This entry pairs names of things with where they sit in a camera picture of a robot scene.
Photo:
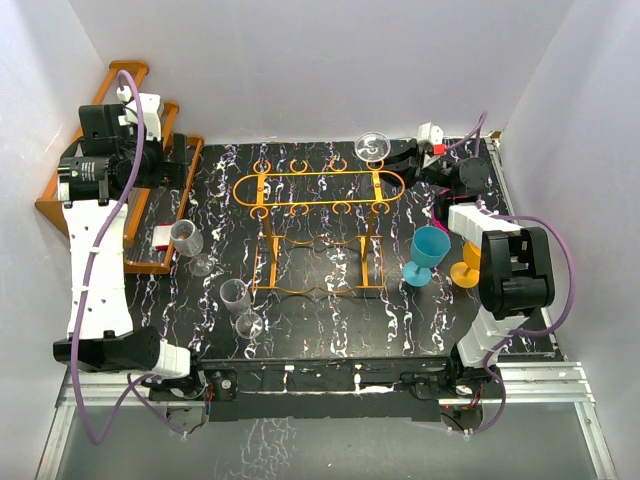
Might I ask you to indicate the clear champagne flute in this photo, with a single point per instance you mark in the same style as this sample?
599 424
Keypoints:
236 297

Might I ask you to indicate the orange plastic wine glass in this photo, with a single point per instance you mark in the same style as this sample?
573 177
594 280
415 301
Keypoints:
466 273

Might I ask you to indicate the gold wire wine glass rack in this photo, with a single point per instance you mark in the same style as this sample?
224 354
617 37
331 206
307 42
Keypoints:
319 229

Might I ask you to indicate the red white small box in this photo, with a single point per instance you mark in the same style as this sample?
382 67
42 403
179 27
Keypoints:
161 237

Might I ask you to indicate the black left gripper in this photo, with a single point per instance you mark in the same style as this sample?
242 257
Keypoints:
166 174

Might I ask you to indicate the blue plastic wine glass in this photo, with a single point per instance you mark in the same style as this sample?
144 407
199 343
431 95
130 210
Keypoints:
428 248

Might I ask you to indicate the tall clear wine glass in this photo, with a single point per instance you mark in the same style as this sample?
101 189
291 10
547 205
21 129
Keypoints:
372 147

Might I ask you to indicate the pink plastic wine glass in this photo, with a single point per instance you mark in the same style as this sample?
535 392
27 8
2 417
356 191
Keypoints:
440 209

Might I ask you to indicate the black base bar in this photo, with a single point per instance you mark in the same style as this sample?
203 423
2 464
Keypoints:
341 388

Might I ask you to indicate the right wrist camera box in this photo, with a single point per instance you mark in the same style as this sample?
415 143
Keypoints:
430 143

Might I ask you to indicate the short clear wine glass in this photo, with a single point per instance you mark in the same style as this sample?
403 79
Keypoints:
188 242

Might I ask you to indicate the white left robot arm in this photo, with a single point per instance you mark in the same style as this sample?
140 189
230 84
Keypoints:
100 335

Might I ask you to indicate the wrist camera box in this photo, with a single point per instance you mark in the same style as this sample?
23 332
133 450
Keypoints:
152 108
430 143

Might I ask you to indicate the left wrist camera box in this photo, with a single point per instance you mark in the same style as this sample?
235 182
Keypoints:
152 108

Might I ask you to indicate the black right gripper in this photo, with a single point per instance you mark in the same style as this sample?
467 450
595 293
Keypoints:
406 163

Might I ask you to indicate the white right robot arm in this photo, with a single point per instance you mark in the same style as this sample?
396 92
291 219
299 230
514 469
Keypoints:
508 264

